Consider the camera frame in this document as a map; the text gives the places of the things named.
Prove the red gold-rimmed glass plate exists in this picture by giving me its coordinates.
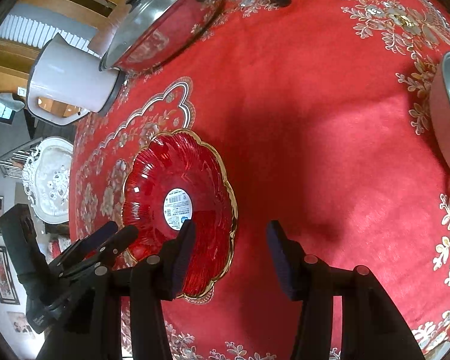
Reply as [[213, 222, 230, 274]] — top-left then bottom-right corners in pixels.
[[122, 128, 238, 302]]

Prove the white electric kettle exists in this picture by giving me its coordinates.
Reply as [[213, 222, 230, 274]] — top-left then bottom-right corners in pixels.
[[26, 33, 126, 126]]

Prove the pink fabric roll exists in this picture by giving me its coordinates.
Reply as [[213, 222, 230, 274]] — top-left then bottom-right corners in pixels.
[[88, 4, 131, 57]]

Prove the steel wok with glass lid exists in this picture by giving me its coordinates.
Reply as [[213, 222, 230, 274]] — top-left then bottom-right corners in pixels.
[[99, 0, 223, 73]]

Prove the red floral tablecloth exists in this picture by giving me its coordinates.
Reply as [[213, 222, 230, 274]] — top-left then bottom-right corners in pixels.
[[70, 0, 450, 359]]

